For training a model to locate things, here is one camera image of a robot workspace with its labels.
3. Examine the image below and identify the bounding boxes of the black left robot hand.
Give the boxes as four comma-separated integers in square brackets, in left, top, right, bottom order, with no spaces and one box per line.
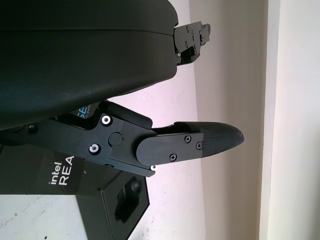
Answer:
[0,0,244,179]

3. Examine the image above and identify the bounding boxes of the black RealSense box lid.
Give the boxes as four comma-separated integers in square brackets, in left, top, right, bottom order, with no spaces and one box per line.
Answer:
[0,103,122,197]

